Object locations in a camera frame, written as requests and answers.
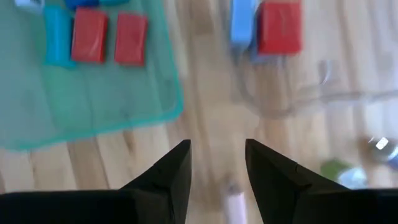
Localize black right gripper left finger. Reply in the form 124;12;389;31
0;139;192;224

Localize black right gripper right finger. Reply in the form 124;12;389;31
244;138;398;224

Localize pale pink box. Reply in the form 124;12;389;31
221;182;249;224

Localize plain teal box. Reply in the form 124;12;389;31
42;4;78;69

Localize clear plastic bin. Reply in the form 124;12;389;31
217;0;398;121

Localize light blue box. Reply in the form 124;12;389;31
229;0;261;54

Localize red box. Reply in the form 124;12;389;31
70;7;109;65
113;12;149;67
256;0;303;57

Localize teal translucent bin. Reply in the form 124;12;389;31
0;0;185;152

